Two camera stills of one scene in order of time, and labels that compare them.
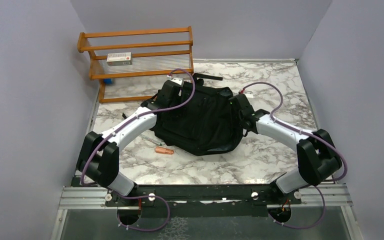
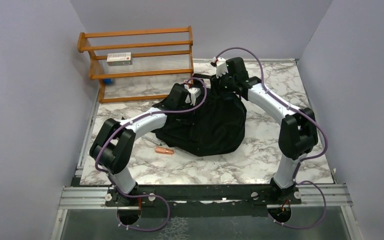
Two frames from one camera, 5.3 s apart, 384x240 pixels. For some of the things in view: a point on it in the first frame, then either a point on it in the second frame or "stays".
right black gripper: (233, 114) → (215, 83)
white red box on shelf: (119, 59) stays
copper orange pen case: (164, 150) stays
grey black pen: (153, 140) stays
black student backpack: (207, 122) stays
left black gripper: (185, 96) → (188, 105)
